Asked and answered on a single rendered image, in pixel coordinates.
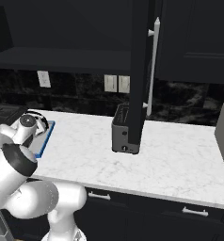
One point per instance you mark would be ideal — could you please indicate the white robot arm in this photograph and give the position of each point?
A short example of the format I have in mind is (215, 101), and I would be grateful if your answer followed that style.
(10, 175)

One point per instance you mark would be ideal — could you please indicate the dark open cabinet door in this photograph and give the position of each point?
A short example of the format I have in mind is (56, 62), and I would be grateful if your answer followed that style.
(139, 72)

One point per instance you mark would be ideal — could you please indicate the blue rimmed grey tray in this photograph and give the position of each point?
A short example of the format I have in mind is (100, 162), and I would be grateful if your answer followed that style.
(46, 138)

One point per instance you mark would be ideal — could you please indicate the dark closed cabinet door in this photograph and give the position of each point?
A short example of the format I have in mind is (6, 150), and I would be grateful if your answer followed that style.
(195, 40)

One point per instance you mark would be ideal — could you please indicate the grey toaster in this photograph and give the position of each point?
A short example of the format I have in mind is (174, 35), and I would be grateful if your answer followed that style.
(120, 135)

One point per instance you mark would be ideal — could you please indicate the dark drawer front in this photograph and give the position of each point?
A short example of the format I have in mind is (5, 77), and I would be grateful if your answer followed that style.
(117, 200)
(167, 208)

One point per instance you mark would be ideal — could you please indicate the black hob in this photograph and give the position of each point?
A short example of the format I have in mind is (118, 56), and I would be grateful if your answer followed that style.
(4, 113)

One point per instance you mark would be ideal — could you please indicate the white wall switch plate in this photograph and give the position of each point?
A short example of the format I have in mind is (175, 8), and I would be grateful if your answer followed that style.
(124, 84)
(110, 83)

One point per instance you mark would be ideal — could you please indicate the white wall outlet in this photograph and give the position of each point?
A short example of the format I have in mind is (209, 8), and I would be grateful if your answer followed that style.
(43, 79)

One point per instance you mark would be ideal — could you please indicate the dark open wall cabinet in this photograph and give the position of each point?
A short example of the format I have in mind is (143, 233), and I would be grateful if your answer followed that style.
(60, 34)

